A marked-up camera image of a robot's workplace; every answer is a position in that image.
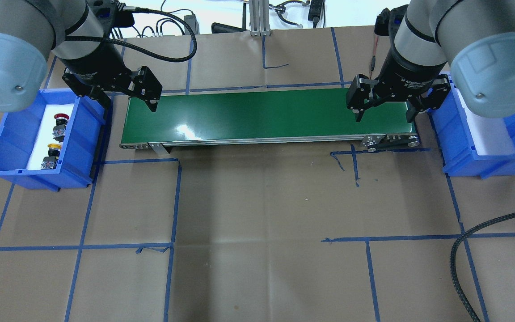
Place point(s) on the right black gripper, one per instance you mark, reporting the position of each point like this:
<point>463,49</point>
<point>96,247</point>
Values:
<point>404,68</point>

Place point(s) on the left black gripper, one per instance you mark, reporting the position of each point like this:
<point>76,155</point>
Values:
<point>98,62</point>

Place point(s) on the red mushroom push button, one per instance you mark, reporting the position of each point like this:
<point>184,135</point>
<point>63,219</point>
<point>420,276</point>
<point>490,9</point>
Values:
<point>59,130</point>

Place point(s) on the yellow mushroom push button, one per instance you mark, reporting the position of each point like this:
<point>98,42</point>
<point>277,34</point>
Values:
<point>51,161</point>

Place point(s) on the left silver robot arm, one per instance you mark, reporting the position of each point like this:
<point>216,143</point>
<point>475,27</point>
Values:
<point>76,32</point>

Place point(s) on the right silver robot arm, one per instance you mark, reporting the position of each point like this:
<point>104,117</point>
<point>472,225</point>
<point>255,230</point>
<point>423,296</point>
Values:
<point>438,43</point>

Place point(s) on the green conveyor belt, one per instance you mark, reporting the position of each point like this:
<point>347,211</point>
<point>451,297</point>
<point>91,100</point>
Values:
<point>279,116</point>

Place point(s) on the left blue plastic bin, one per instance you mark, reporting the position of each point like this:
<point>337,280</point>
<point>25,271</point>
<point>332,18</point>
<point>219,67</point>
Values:
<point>18,131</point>

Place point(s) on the blue plastic bin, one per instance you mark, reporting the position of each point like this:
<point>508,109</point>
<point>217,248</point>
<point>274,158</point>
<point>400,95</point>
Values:
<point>473,146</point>
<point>18,131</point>

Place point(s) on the right blue plastic bin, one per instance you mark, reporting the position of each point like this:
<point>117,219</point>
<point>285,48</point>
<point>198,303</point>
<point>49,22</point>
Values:
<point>473,146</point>

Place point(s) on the white foam pad left bin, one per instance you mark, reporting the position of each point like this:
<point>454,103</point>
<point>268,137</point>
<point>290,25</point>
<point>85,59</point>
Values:
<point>45,134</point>

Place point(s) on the white foam pad bin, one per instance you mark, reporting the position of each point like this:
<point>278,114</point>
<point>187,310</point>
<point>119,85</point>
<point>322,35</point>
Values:
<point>45,134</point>
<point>490,135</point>

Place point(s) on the white foam pad right bin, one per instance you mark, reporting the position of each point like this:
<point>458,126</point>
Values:
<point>490,135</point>

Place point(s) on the aluminium frame post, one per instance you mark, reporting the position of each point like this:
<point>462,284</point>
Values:
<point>259,18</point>

